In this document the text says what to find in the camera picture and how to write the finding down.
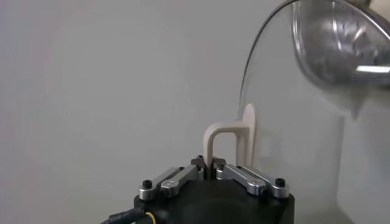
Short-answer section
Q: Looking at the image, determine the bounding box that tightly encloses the perforated steel steamer basket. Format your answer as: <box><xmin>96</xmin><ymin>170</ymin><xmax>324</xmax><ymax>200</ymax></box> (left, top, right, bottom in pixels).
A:
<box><xmin>291</xmin><ymin>0</ymin><xmax>390</xmax><ymax>89</ymax></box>

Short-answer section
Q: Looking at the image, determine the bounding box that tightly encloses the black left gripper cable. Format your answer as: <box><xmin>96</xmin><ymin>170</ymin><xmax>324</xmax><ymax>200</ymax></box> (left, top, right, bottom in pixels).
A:
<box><xmin>99</xmin><ymin>208</ymin><xmax>157</xmax><ymax>224</ymax></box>

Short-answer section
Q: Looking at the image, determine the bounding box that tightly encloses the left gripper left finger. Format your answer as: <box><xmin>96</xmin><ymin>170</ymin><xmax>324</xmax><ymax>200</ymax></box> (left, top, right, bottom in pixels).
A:
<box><xmin>137</xmin><ymin>155</ymin><xmax>210</xmax><ymax>202</ymax></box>

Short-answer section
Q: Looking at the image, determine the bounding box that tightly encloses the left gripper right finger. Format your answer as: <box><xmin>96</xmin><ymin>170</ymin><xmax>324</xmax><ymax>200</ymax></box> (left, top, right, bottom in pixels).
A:
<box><xmin>211</xmin><ymin>156</ymin><xmax>291</xmax><ymax>200</ymax></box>

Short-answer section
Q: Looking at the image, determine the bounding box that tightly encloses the glass lid with beige handle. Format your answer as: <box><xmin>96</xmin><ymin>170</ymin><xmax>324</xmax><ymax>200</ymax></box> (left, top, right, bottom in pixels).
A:
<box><xmin>203</xmin><ymin>0</ymin><xmax>390</xmax><ymax>224</ymax></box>

